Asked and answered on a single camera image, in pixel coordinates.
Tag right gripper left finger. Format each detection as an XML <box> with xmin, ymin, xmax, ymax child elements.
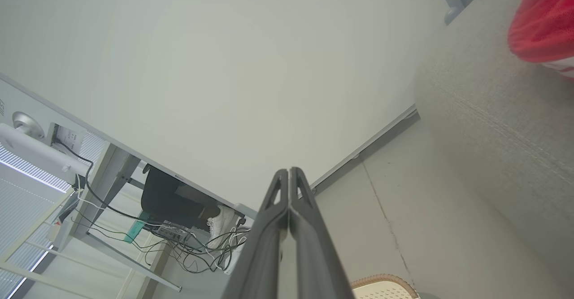
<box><xmin>222</xmin><ymin>169</ymin><xmax>290</xmax><ymax>299</ymax></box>

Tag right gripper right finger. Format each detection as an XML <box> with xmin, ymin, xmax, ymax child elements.
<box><xmin>289</xmin><ymin>167</ymin><xmax>356</xmax><ymax>299</ymax></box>

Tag red sports jersey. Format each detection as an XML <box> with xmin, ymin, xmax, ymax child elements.
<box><xmin>507</xmin><ymin>0</ymin><xmax>574</xmax><ymax>81</ymax></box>

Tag white laundry basket brown rim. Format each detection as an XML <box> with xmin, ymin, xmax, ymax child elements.
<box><xmin>350</xmin><ymin>273</ymin><xmax>420</xmax><ymax>299</ymax></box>

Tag white sneaker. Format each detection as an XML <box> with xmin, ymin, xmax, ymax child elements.
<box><xmin>207</xmin><ymin>205</ymin><xmax>237</xmax><ymax>249</ymax></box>

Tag grey multi-socket box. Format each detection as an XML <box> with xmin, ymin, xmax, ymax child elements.
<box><xmin>156</xmin><ymin>220</ymin><xmax>192</xmax><ymax>242</ymax></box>

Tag black trouser leg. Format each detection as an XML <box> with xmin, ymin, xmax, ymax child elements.
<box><xmin>141</xmin><ymin>166</ymin><xmax>221</xmax><ymax>233</ymax></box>

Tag green flat strip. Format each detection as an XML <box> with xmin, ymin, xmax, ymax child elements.
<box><xmin>125</xmin><ymin>211</ymin><xmax>149</xmax><ymax>244</ymax></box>

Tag large white partition panel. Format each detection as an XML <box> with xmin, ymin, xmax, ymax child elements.
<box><xmin>0</xmin><ymin>0</ymin><xmax>449</xmax><ymax>221</ymax></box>

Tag grey fabric sofa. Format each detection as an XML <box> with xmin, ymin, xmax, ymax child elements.
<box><xmin>413</xmin><ymin>0</ymin><xmax>574</xmax><ymax>299</ymax></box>

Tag silver computer monitor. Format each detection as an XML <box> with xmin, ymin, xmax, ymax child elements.
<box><xmin>0</xmin><ymin>111</ymin><xmax>92</xmax><ymax>186</ymax></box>

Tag white floor cable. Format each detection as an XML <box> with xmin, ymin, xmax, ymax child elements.
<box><xmin>197</xmin><ymin>227</ymin><xmax>250</xmax><ymax>268</ymax></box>

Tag black floor cables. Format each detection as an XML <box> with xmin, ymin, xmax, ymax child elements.
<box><xmin>54</xmin><ymin>140</ymin><xmax>250</xmax><ymax>275</ymax></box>

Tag white frame desk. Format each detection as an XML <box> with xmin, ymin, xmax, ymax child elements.
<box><xmin>0</xmin><ymin>142</ymin><xmax>183</xmax><ymax>299</ymax></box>

